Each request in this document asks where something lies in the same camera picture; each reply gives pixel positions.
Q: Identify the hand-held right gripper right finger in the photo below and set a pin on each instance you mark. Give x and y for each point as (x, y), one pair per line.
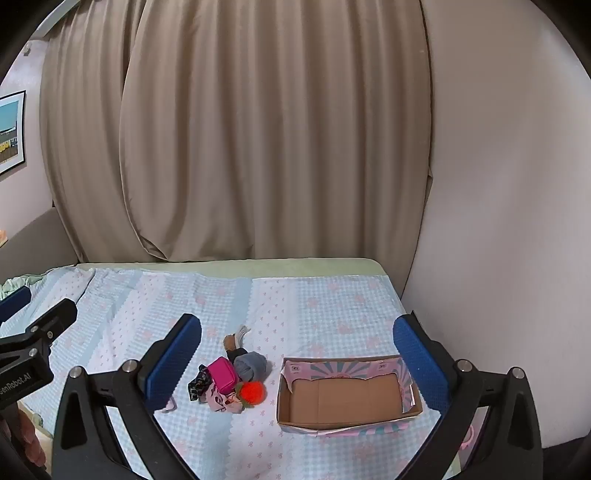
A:
(418, 360)

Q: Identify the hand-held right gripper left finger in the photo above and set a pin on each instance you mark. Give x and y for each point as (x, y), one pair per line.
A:
(178, 357)

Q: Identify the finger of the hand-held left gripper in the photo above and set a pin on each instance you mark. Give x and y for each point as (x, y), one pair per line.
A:
(54, 317)
(14, 302)

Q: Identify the black patterned cloth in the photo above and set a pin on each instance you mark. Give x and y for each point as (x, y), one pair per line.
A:
(199, 382)

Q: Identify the pink zip pouch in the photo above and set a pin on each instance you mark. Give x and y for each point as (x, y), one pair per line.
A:
(222, 376)

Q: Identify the brown and white sock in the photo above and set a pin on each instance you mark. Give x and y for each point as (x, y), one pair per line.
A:
(234, 339)

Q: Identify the black sock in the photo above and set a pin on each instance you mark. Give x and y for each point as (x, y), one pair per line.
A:
(238, 354)

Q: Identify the pale pink printed cloth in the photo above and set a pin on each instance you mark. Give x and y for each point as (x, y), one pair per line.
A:
(221, 402)

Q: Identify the grey sock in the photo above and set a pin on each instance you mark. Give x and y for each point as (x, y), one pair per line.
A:
(253, 364)

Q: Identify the orange plush ball toy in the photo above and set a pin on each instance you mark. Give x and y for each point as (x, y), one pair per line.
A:
(251, 392)

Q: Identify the printed cardboard box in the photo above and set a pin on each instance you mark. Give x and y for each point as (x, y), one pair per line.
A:
(344, 401)

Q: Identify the person's left hand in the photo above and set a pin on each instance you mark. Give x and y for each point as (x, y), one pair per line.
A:
(31, 431)

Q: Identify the light green ruffled cloth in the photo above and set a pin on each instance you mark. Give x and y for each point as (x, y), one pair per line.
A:
(18, 282)

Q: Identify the grey upholstered headboard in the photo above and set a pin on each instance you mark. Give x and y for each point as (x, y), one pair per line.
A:
(41, 244)

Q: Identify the light green mattress sheet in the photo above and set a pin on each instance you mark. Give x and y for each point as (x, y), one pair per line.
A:
(231, 266)

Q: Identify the blue pink checked blanket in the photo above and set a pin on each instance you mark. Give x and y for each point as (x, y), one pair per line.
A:
(277, 318)

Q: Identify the beige curtain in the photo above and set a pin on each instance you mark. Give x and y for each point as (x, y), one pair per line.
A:
(254, 129)

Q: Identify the framed wall poster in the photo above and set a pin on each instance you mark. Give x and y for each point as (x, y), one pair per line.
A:
(11, 134)

